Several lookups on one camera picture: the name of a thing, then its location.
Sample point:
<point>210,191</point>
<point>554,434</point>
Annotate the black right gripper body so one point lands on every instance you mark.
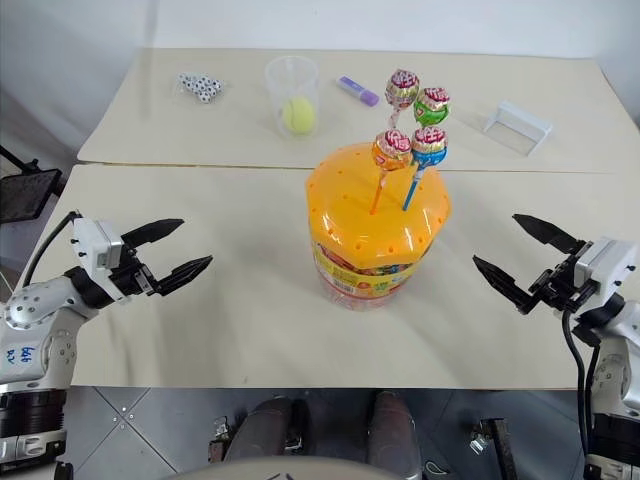
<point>557,287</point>

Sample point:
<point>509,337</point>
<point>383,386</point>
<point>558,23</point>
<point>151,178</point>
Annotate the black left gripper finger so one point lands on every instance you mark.
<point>152,232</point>
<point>182,275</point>

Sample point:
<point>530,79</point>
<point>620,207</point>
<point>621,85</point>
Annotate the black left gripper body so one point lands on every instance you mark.
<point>129,280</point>

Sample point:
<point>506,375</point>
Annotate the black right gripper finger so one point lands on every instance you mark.
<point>507,285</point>
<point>550,235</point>

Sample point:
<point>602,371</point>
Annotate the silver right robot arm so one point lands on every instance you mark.
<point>617,370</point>

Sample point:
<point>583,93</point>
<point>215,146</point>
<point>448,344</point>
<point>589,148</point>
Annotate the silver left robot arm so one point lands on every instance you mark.
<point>30,310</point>

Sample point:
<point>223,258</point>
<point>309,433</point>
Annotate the blue-wrapped lollipop, blue stick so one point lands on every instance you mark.
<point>430,155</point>

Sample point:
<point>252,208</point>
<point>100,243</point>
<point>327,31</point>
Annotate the green-wrapped lollipop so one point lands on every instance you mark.
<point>432,112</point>

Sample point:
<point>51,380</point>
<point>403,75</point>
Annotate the orange-wrapped lollipop, orange stick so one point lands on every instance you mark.
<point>392,150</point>

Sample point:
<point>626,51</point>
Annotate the orange-lidded clear lollipop jar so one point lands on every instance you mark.
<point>350,200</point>

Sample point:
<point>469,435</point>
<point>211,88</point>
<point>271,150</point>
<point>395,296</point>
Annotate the black panel on stand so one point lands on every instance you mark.
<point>25,195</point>

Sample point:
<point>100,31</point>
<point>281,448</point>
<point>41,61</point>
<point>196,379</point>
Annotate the black metal floor stand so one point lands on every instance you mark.
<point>502,450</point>

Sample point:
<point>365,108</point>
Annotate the dark rounded shape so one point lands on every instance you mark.
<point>265,430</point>
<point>392,430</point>

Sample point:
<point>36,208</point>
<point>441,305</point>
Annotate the yellow tennis ball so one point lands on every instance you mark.
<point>299,116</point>

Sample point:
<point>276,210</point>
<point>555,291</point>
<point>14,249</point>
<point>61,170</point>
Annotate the clear plastic cup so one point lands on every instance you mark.
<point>280,80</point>

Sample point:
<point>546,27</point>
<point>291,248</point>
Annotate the grey robot torso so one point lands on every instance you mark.
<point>300,470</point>

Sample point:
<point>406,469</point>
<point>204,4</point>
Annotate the purple and white marker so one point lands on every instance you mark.
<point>359,91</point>

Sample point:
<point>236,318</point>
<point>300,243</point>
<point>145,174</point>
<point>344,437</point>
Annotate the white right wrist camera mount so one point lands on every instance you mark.
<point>602,265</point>

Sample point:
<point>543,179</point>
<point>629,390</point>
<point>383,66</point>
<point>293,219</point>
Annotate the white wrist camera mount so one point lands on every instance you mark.
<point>92,242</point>
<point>602,265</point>

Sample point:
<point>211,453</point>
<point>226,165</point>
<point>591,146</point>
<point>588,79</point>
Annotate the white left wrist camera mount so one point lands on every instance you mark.
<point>92,242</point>

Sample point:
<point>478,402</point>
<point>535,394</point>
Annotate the small white goal frame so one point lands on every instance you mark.
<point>525,116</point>

